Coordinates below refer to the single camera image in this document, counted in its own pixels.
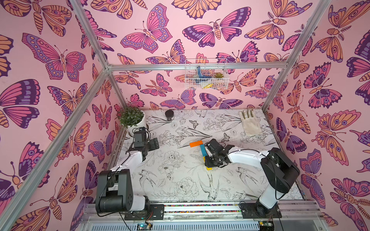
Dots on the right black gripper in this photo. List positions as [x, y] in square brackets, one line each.
[212, 154]

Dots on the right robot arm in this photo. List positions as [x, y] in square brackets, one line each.
[280, 171]

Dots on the white wire basket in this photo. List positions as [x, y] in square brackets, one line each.
[208, 69]

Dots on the teal building block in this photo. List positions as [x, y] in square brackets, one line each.
[203, 150]

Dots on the white work glove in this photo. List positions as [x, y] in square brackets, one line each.
[250, 122]

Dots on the small green plant in basket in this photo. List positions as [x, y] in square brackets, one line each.
[218, 75]

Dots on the potted green plant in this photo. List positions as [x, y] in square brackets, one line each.
[132, 118]

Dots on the blue toy in basket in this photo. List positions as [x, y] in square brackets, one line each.
[201, 77]

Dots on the yellow item in basket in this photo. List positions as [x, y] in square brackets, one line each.
[206, 86]

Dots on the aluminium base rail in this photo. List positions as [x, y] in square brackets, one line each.
[288, 215]

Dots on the small dark jar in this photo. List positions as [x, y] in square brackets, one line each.
[169, 115]

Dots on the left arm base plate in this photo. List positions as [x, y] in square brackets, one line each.
[154, 212]

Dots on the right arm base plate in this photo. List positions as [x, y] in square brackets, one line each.
[252, 210]

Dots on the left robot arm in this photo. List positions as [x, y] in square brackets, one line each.
[115, 192]

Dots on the orange building block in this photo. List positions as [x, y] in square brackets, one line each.
[196, 143]

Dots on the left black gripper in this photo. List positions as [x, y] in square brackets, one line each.
[153, 144]

